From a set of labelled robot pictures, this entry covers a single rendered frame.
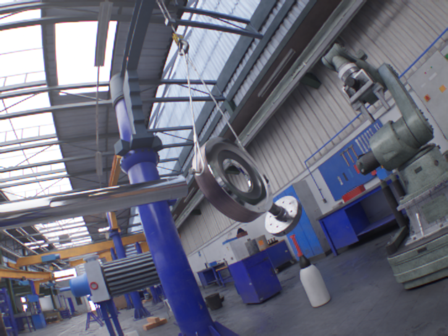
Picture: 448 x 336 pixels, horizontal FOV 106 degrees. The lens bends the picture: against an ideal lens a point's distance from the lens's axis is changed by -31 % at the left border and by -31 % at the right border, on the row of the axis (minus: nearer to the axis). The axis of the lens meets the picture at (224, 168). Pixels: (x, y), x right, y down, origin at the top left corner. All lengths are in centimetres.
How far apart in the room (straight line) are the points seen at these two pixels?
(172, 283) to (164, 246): 35
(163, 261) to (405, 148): 212
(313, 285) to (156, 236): 156
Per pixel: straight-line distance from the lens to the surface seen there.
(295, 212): 107
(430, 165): 183
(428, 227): 187
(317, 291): 248
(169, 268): 223
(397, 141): 174
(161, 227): 228
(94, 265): 415
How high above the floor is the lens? 80
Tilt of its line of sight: 21 degrees up
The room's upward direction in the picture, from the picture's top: 24 degrees counter-clockwise
